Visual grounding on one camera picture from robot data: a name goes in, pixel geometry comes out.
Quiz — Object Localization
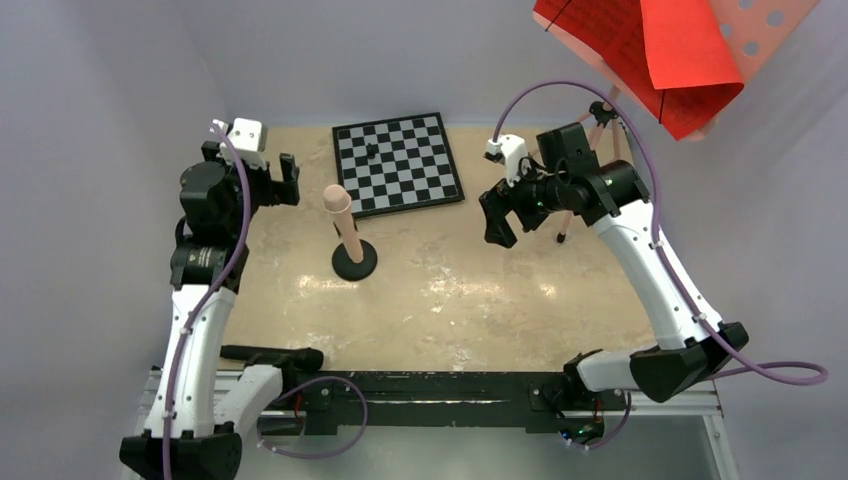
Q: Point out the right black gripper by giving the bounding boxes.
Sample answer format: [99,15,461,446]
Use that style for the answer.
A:
[480,154,567,247]

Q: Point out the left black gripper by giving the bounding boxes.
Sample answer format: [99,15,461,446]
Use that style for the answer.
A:
[201,141,296,235]

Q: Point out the pink microphone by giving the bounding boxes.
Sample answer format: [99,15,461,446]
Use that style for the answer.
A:
[323,184,362,262]

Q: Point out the black microphone stand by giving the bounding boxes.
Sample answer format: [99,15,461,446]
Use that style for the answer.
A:
[331,224,378,281]

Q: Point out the black white chessboard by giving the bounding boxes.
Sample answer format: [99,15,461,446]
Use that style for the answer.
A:
[331,112,465,219]

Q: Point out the red sheet music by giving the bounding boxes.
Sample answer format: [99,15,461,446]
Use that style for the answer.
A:
[533,0,654,92]
[640,1,745,140]

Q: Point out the pink music stand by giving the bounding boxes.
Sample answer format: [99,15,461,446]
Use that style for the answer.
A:
[533,0,823,245]

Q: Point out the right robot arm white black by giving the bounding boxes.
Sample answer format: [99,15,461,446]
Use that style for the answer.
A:
[479,123,749,407]

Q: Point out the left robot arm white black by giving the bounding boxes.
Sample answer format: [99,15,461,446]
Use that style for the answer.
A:
[119,141,324,479]

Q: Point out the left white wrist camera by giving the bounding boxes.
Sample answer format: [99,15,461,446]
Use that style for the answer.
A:
[212,117,268,170]

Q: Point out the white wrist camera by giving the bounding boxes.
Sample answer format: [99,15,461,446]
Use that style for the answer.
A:
[484,134,528,187]
[212,117,268,170]

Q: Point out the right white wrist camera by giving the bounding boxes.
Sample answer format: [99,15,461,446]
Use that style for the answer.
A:
[484,134,528,187]

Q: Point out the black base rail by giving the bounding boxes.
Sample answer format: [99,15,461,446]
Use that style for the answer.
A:
[259,371,626,435]

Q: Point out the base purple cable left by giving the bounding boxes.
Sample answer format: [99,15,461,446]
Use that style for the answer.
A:
[256,376,370,462]

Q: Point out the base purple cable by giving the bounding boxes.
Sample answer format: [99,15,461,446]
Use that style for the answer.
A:
[563,390,634,453]
[256,376,370,462]

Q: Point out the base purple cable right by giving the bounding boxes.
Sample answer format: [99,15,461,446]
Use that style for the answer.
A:
[563,390,634,453]

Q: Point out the aluminium frame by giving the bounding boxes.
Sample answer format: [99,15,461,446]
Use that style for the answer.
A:
[122,367,740,480]

